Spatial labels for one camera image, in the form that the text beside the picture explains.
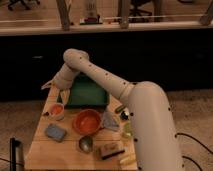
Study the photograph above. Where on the grey folded cloth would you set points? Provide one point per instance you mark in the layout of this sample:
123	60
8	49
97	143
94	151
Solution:
108	122

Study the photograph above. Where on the black and white small object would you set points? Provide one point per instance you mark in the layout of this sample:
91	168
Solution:
124	116

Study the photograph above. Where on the green cup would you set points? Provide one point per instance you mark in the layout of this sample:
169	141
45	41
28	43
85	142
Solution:
127	131

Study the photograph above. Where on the white paper cup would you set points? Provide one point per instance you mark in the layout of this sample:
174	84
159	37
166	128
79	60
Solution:
56	117

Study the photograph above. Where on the small metal bowl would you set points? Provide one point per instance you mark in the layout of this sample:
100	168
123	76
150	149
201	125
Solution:
86	144

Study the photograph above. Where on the wooden brush block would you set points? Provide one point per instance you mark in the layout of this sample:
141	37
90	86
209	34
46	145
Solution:
110	150

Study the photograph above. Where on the red apple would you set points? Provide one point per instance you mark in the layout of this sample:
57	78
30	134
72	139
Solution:
56	110

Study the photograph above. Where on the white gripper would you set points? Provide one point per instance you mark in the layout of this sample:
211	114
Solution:
47	85

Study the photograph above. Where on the green cucumber toy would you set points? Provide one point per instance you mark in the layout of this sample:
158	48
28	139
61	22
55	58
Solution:
120	109

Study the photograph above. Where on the blue sponge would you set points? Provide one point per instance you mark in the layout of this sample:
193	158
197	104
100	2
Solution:
55	132

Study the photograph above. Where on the orange bowl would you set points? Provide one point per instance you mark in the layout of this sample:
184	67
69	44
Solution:
87	122

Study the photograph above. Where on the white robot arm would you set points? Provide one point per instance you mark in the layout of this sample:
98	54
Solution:
154	132

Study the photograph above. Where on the green plastic tray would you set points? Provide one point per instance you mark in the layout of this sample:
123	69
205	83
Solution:
85	93

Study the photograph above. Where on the black stand post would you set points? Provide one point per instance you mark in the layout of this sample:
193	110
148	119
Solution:
14	145

